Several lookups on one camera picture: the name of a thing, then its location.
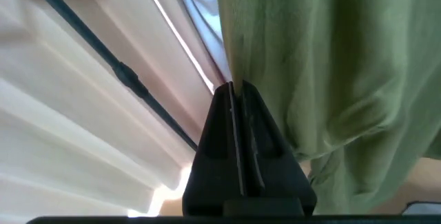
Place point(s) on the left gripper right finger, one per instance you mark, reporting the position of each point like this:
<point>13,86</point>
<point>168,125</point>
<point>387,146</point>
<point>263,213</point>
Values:
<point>282,179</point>

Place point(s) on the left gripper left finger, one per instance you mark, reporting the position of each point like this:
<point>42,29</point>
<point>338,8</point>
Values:
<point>213,175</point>

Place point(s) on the green garment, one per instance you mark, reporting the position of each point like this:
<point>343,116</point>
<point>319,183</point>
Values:
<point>327,62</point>

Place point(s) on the pale grey shorts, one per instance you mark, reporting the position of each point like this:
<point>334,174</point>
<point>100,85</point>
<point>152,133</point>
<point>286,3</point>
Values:
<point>206,3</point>

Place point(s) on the black clothes rack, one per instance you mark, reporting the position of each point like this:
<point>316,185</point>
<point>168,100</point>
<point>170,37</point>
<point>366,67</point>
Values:
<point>125,74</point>

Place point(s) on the beige curtain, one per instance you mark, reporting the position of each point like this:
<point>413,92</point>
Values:
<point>51,113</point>

